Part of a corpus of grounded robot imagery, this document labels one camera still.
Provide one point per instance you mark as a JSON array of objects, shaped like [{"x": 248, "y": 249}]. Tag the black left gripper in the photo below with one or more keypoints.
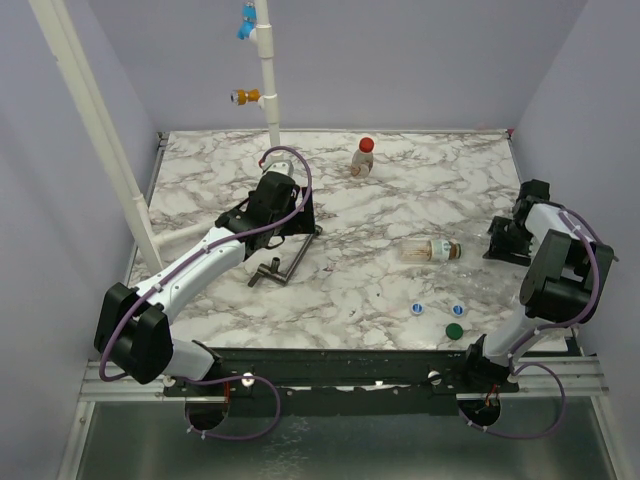
[{"x": 302, "y": 222}]

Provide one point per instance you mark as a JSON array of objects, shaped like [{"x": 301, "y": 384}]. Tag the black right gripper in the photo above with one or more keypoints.
[{"x": 501, "y": 240}]

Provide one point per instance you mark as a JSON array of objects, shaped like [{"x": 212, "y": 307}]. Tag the clear plastic bottle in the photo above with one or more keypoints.
[{"x": 490, "y": 283}]

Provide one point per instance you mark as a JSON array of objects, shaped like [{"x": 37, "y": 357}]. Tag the clear bottle red label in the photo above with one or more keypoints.
[{"x": 361, "y": 164}]

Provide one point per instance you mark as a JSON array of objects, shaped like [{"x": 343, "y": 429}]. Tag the clear bottle green white label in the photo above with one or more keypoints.
[{"x": 429, "y": 250}]

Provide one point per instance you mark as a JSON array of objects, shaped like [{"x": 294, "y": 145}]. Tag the red bottle cap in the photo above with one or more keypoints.
[{"x": 366, "y": 145}]

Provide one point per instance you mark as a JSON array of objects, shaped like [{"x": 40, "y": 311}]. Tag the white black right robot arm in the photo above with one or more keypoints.
[{"x": 567, "y": 267}]

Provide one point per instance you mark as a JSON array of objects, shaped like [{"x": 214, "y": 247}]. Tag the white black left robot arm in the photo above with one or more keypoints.
[{"x": 133, "y": 330}]

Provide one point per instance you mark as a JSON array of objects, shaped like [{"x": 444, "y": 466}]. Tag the green bottle cap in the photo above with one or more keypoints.
[{"x": 454, "y": 331}]

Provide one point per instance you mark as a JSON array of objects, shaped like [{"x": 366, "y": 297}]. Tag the blue white cap right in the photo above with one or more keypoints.
[{"x": 458, "y": 310}]

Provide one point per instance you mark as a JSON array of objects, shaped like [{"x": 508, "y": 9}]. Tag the blue white cap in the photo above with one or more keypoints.
[
  {"x": 458, "y": 310},
  {"x": 417, "y": 309}
]

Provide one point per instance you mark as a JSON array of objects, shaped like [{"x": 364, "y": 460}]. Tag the blue white cap left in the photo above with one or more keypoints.
[{"x": 417, "y": 309}]

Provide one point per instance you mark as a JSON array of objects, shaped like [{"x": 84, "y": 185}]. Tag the orange pipe nozzle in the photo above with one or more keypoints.
[{"x": 242, "y": 97}]

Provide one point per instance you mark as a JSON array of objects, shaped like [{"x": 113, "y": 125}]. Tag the blue pipe valve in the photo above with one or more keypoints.
[{"x": 249, "y": 19}]

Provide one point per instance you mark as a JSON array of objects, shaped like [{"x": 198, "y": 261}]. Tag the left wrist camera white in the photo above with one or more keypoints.
[{"x": 277, "y": 164}]

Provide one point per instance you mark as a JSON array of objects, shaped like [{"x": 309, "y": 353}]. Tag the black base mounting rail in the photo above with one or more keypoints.
[{"x": 340, "y": 382}]

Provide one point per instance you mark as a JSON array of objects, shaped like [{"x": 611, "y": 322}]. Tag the white pvc pipe frame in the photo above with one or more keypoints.
[{"x": 114, "y": 118}]

